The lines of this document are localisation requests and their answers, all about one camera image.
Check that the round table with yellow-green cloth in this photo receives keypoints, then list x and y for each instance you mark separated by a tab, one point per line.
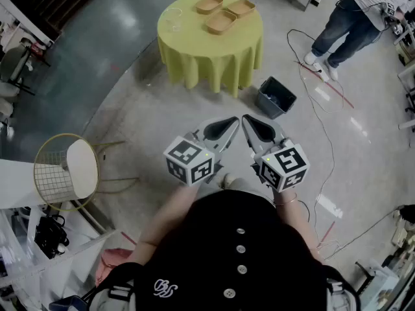
207	53

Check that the tan tray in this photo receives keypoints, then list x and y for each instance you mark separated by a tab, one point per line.
209	4
221	21
241	8

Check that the white desk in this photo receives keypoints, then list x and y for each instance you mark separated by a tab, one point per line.
16	180

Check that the person's left forearm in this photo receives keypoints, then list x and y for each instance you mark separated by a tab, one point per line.
162	222

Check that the red floor tape strip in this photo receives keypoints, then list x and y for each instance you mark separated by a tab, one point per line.
340	94

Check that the clear glass bowl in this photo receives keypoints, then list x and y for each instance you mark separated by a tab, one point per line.
172	19

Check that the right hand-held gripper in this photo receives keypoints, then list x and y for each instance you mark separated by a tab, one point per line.
285	167

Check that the dark grey bin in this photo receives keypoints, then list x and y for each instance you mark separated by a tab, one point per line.
269	105

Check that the person's black buttoned shirt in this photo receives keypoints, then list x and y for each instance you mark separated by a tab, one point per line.
227	254

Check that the person's grey jeans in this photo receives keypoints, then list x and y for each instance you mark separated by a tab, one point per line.
253	190

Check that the black bag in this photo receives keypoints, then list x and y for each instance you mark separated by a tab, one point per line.
50	235

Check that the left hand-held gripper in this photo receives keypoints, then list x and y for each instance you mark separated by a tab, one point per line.
189	160

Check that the person's right forearm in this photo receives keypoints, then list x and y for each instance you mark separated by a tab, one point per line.
298	225

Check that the grey office chair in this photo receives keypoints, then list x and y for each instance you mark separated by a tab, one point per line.
14	63

